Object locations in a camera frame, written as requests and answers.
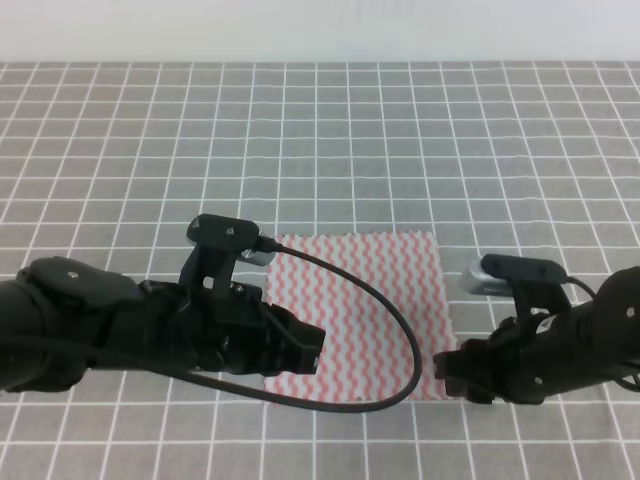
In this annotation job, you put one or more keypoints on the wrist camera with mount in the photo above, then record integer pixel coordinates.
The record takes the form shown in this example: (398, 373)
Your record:
(515, 280)
(220, 242)

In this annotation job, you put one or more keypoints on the pink white wavy towel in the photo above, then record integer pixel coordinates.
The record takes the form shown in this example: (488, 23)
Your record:
(366, 356)

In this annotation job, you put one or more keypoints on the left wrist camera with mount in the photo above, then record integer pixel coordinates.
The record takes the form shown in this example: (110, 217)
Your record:
(220, 242)

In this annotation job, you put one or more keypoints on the grey grid tablecloth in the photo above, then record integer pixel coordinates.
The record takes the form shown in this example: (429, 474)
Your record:
(108, 162)

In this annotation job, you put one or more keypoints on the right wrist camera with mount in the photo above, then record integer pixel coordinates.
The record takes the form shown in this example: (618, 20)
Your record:
(515, 280)

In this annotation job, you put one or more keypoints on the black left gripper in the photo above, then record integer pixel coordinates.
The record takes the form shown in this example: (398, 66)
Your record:
(199, 330)

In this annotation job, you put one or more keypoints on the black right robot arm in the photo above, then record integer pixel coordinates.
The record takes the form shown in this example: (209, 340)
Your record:
(549, 347)

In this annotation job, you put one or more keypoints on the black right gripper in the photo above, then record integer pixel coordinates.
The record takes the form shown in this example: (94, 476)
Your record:
(504, 366)

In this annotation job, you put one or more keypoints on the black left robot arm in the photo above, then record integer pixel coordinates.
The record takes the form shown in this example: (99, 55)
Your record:
(61, 318)

